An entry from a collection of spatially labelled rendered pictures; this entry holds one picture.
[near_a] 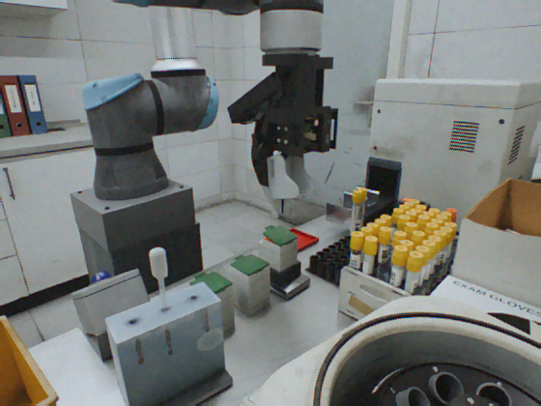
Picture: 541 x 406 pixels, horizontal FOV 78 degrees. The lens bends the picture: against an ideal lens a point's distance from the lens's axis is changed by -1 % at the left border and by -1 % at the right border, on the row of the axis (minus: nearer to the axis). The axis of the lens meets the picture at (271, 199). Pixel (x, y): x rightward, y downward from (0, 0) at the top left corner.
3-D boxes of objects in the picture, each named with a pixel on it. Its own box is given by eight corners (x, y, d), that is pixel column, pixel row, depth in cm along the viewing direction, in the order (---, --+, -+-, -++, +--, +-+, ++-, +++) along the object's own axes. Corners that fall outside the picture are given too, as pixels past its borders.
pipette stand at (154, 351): (203, 345, 41) (196, 275, 38) (233, 384, 36) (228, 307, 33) (118, 387, 36) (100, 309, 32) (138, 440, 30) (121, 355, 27)
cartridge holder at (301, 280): (270, 264, 59) (270, 246, 58) (310, 285, 53) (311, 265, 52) (246, 276, 56) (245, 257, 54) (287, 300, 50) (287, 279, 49)
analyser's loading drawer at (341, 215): (374, 196, 86) (376, 177, 84) (399, 203, 81) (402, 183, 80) (325, 219, 72) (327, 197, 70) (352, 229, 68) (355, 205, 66)
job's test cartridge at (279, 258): (275, 263, 57) (275, 228, 55) (298, 274, 54) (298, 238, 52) (258, 273, 54) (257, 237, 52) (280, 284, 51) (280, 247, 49)
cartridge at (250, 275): (248, 290, 52) (247, 250, 50) (270, 304, 49) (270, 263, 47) (228, 301, 50) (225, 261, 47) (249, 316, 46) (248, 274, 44)
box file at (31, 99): (38, 128, 209) (26, 74, 198) (48, 133, 191) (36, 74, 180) (23, 130, 204) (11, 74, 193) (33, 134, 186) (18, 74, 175)
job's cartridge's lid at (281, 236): (275, 224, 54) (276, 221, 54) (298, 239, 52) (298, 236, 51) (258, 232, 52) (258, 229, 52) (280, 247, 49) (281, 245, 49)
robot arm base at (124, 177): (90, 188, 76) (79, 144, 73) (156, 175, 84) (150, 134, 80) (100, 206, 64) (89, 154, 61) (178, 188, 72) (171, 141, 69)
